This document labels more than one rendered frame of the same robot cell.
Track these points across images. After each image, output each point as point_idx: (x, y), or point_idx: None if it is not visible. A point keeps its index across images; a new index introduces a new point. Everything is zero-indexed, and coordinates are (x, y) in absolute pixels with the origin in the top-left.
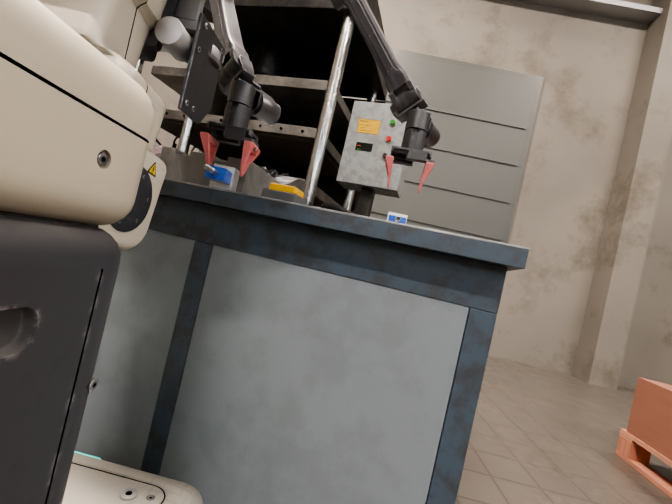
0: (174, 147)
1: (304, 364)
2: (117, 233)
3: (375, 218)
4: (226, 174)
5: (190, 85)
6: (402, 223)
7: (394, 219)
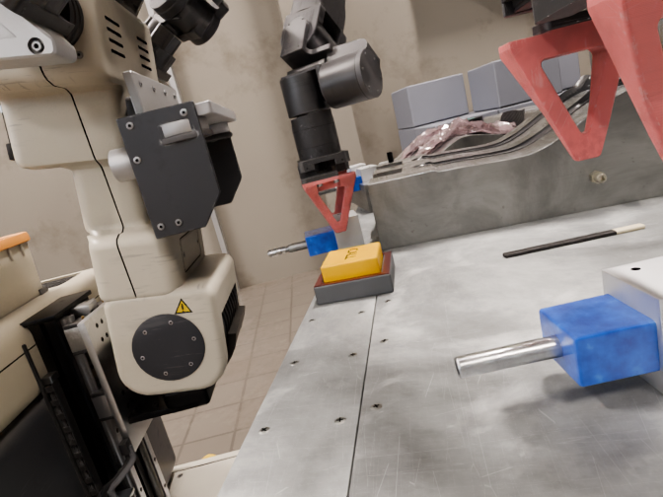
0: (389, 159)
1: None
2: (174, 382)
3: (257, 413)
4: (311, 245)
5: (155, 204)
6: (230, 469)
7: (551, 334)
